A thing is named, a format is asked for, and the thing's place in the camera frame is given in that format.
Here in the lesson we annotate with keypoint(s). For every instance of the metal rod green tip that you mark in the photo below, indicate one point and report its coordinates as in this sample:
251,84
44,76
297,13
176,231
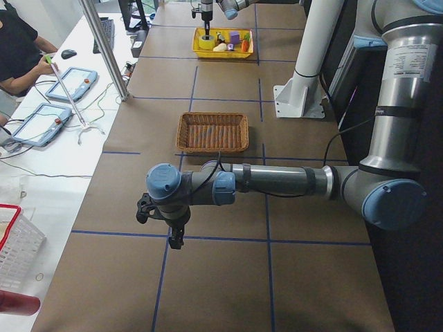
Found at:
83,122

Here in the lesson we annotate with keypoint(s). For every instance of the black keyboard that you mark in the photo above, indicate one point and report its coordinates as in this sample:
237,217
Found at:
108,29

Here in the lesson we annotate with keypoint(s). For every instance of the yellow tape roll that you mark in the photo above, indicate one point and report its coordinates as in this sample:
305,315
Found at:
206,42

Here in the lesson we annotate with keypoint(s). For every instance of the white plastic crate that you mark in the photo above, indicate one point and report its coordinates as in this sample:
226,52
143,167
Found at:
20,243

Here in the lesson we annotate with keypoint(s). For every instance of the white pedestal column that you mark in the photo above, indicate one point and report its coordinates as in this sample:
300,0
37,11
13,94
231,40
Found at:
301,96

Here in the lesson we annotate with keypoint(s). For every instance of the black rectangular box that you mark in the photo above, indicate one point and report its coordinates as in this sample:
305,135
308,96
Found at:
137,45

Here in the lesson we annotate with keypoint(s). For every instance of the black computer mouse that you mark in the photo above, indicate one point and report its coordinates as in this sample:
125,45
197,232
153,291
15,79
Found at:
68,53

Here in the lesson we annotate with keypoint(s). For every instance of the yellow woven basket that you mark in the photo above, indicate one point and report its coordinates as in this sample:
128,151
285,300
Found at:
236,54

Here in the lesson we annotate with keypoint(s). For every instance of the toy croissant bread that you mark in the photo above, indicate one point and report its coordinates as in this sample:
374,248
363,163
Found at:
220,47

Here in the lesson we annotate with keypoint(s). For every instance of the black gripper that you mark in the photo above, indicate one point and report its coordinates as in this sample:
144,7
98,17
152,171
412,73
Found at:
207,9
178,223

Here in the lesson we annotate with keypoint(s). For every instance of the near blue teach pendant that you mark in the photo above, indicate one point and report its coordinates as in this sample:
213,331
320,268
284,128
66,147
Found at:
42,125

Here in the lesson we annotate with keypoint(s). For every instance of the toy panda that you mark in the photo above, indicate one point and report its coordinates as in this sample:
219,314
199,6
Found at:
220,38

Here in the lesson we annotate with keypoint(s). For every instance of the orange toy carrot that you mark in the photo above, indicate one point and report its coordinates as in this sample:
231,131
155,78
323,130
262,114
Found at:
245,45

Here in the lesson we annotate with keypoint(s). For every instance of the brown wicker basket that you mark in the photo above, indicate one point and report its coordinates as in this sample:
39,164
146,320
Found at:
207,132

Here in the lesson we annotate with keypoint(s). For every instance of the purple foam cube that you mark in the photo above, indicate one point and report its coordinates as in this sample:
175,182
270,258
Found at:
234,37

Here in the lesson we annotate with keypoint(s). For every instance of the seated person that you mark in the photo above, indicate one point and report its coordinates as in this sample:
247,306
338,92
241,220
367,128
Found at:
22,55

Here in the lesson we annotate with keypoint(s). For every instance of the aluminium frame post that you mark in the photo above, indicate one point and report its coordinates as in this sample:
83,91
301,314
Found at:
93,20

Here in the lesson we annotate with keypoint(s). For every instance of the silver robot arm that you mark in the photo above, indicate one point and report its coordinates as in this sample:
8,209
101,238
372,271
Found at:
383,188
229,7

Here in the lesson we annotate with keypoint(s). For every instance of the blue teach pendant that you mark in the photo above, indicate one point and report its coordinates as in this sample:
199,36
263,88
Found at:
42,125
77,81

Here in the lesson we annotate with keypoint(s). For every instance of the far blue teach pendant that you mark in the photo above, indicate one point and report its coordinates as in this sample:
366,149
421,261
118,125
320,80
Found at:
77,81

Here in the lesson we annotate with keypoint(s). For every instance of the red cylinder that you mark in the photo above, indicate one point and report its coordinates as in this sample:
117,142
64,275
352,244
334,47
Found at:
19,304

